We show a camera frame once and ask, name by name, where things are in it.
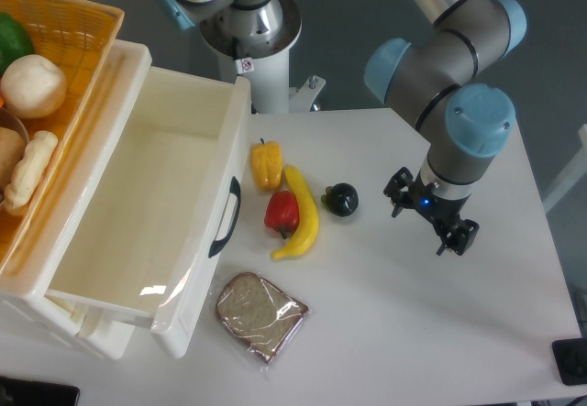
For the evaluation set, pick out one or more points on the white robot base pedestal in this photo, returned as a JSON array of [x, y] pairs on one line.
[[255, 43]]

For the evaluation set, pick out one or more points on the white plastic drawer cabinet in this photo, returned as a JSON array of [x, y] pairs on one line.
[[45, 292]]

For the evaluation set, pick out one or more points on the red bell pepper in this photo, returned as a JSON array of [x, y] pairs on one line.
[[282, 214]]

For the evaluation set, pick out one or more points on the white plastic drawer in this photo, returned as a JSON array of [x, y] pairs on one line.
[[168, 203]]

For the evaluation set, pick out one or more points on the black device at right edge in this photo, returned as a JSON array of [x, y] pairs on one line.
[[570, 357]]

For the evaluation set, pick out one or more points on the black device bottom left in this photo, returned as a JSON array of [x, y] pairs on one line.
[[31, 392]]

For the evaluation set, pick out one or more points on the beige bread loaf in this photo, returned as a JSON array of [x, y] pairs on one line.
[[12, 150]]

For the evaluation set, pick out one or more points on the round white bun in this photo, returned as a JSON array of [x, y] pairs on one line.
[[33, 87]]

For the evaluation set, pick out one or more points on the dark purple mangosteen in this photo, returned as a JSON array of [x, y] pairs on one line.
[[341, 199]]

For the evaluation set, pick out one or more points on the white frame at right edge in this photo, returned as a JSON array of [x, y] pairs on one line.
[[570, 174]]

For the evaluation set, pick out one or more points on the wrapped brown bread slice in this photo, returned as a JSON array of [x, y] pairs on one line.
[[258, 315]]

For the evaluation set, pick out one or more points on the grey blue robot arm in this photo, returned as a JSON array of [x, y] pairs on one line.
[[432, 87]]

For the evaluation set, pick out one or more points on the yellow banana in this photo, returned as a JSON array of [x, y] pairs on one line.
[[305, 235]]

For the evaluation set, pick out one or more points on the yellow bell pepper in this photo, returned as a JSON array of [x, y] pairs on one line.
[[265, 160]]

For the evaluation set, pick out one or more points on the orange wicker basket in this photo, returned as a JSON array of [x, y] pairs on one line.
[[76, 35]]

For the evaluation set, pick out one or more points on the green bell pepper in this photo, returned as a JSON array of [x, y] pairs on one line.
[[15, 41]]

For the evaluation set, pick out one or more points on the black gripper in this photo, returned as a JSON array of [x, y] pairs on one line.
[[439, 202]]

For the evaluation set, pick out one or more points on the white twisted bread roll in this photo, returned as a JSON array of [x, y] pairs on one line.
[[27, 173]]

